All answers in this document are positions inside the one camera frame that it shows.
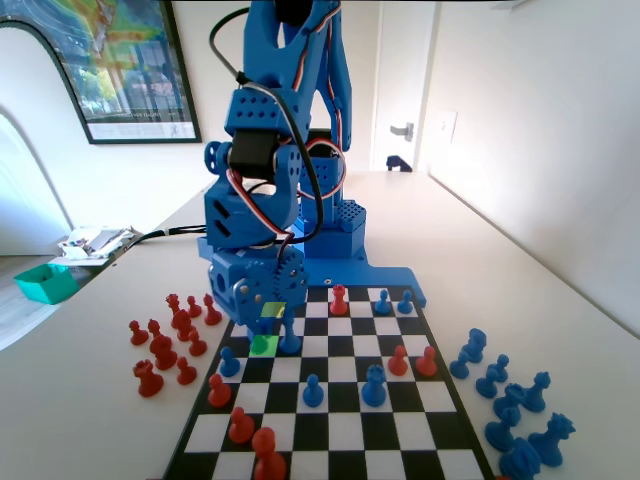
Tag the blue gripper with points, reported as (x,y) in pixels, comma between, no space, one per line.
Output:
(231,280)

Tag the blue chess pawn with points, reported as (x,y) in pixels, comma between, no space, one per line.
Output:
(460,369)
(382,305)
(265,346)
(312,395)
(405,306)
(487,387)
(229,367)

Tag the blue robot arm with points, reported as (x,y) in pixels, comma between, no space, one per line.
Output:
(260,50)

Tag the blue chess king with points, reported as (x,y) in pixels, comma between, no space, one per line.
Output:
(289,345)

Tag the red chess bishop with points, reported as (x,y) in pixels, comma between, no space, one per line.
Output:
(154,330)
(211,315)

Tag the red chess rook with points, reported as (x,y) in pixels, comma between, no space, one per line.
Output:
(148,382)
(338,305)

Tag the red chess pawn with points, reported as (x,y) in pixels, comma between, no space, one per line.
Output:
(193,310)
(185,374)
(267,460)
(241,430)
(196,346)
(398,365)
(426,366)
(138,337)
(219,395)

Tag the red chess queen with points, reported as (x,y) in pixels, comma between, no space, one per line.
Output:
(173,306)

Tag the black white chessboard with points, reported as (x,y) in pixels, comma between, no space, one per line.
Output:
(340,370)

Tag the blue table clamp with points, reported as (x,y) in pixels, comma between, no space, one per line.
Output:
(397,163)

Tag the white paper pile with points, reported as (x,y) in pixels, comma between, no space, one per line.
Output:
(100,242)

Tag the teal plastic bin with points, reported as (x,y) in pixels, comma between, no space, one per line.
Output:
(45,287)

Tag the white door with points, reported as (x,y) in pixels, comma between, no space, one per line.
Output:
(400,75)

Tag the black framed map poster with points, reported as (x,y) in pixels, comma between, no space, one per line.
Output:
(130,75)

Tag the white arched panel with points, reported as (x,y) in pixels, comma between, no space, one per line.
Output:
(25,200)

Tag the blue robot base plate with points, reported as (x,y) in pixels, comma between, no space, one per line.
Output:
(380,275)

